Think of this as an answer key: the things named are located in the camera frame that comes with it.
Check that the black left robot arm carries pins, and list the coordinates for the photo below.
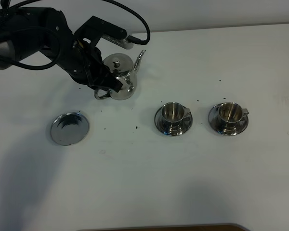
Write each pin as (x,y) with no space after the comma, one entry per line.
(36,38)

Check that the right steel cup saucer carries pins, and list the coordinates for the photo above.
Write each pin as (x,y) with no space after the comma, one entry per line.
(232,131)

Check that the left steel cup saucer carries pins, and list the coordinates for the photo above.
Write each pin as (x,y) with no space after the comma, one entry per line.
(173,130)

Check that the left stainless steel teacup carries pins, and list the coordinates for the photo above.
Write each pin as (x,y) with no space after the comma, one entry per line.
(173,114)

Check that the stainless steel teacup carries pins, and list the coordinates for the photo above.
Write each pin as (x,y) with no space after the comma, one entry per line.
(173,114)
(229,114)

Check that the right stainless steel teacup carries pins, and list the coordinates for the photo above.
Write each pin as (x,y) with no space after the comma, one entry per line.
(229,114)

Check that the steel cup saucer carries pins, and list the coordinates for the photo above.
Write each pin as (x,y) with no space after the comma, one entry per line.
(173,130)
(232,131)

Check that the steel teapot saucer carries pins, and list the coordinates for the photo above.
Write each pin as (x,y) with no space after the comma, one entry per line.
(69,128)

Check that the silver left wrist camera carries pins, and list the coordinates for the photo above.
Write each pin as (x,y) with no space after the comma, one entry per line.
(96,28)

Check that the stainless steel teapot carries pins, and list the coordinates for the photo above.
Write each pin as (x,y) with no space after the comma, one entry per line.
(125,70)

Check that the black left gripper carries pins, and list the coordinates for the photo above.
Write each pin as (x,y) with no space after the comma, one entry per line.
(86,69)

